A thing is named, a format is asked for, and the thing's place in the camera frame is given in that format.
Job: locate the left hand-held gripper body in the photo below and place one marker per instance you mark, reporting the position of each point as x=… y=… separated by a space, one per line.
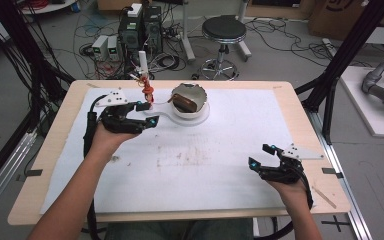
x=113 y=98

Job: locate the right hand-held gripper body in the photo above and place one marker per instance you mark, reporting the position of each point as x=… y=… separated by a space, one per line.
x=293 y=153

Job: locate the brown zip pouch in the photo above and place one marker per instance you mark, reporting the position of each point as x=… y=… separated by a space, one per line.
x=185 y=102

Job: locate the white key stand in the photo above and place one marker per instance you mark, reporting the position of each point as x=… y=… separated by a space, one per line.
x=143 y=61

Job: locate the white eggshell-shaped bowl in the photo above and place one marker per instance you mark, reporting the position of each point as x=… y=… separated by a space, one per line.
x=187 y=90

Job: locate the person's right hand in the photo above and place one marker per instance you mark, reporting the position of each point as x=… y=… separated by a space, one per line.
x=290 y=193

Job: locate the person's left hand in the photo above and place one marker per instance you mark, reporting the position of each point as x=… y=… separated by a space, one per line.
x=108 y=141

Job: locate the tan tape piece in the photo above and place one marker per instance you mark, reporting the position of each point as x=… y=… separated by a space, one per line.
x=92 y=85

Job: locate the black tape strip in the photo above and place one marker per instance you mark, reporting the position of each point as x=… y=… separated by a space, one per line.
x=331 y=171
x=33 y=172

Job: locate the grey power supply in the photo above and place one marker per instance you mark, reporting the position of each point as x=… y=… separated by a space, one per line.
x=99 y=46
x=113 y=48

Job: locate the white table mat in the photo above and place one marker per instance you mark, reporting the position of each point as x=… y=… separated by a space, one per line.
x=196 y=186

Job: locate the black computer tower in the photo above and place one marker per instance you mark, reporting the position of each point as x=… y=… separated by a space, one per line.
x=152 y=28
x=130 y=33

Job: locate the white platform board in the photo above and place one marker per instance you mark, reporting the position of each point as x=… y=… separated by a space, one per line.
x=363 y=110

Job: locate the white desk leg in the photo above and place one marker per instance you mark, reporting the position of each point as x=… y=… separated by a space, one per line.
x=244 y=40
x=187 y=36

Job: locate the white box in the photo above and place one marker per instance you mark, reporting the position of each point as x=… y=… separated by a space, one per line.
x=135 y=10

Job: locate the person's green pants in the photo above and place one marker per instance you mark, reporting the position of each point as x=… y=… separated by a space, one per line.
x=136 y=231

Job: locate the black round stool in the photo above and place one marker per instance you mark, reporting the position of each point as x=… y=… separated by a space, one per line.
x=224 y=28

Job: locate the cardboard box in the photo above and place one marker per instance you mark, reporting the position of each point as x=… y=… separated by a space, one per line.
x=336 y=18

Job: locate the aluminium rail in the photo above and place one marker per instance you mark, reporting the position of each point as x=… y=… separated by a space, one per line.
x=6 y=166
x=346 y=200

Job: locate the black frame strut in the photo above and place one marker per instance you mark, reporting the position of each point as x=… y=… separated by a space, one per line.
x=346 y=50

